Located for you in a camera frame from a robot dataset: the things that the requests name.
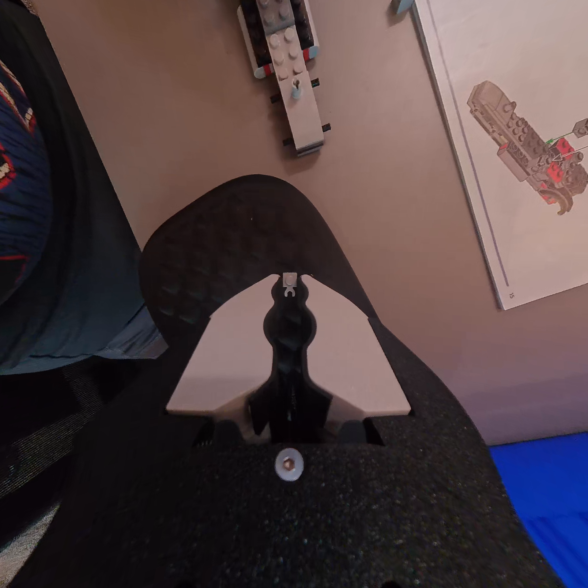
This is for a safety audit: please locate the toy brick truck model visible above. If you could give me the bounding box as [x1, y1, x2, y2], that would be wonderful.
[236, 0, 332, 158]

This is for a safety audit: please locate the black dimpled wrist pad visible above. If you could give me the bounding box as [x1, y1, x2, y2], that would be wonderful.
[139, 174, 378, 350]

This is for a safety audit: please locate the grey desk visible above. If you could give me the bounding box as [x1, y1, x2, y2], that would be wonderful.
[28, 0, 588, 447]

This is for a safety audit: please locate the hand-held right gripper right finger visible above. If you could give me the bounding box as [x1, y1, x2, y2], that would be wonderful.
[294, 274, 411, 443]

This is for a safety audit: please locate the blue plastic object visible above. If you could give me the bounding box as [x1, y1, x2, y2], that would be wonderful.
[488, 431, 588, 588]

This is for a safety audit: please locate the open instruction booklet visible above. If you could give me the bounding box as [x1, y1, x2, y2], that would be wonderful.
[411, 0, 588, 311]

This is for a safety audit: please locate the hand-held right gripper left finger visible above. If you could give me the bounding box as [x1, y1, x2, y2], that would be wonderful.
[166, 274, 290, 444]

